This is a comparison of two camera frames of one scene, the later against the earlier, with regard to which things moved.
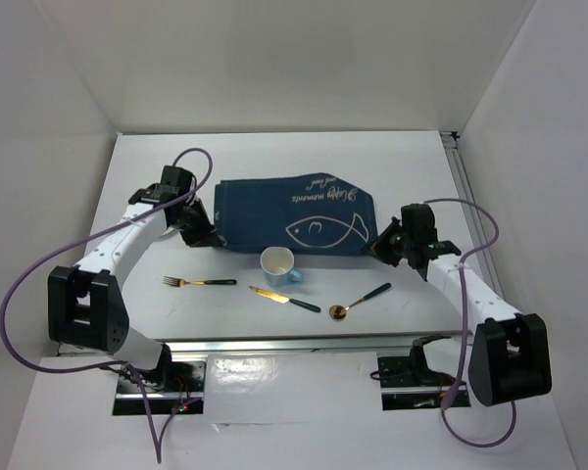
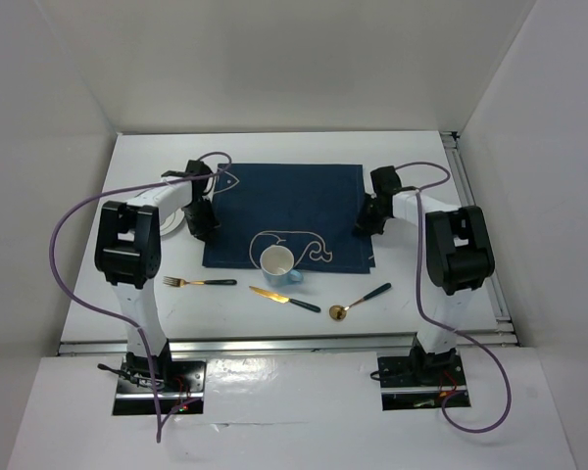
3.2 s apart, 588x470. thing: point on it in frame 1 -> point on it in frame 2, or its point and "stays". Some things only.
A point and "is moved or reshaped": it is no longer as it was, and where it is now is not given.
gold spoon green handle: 338,312 stays
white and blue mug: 277,264 stays
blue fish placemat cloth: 314,214 is moved or reshaped
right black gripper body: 392,245 -> 369,219
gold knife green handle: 284,300 stays
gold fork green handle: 167,280 stays
